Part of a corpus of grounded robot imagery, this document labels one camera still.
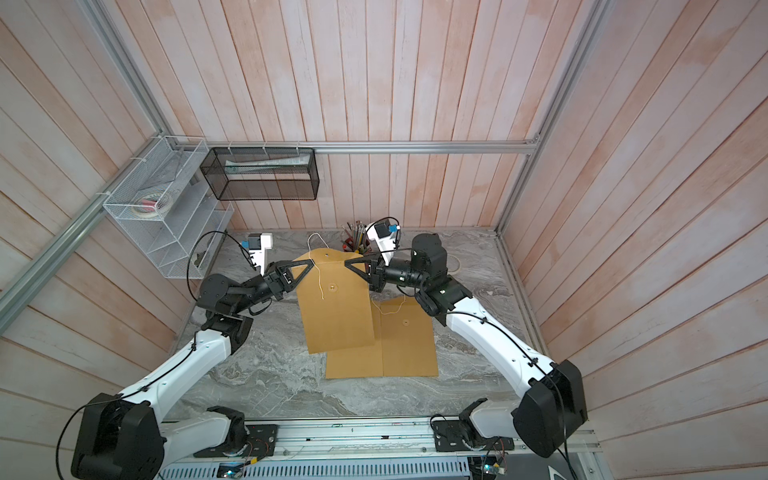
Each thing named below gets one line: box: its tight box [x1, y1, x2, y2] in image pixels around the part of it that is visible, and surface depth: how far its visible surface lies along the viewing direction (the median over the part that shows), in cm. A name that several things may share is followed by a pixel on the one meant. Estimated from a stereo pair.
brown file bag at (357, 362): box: [326, 345, 384, 379], surface depth 87 cm
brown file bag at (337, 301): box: [294, 248, 375, 355], surface depth 70 cm
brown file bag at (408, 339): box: [381, 296, 439, 377], surface depth 92 cm
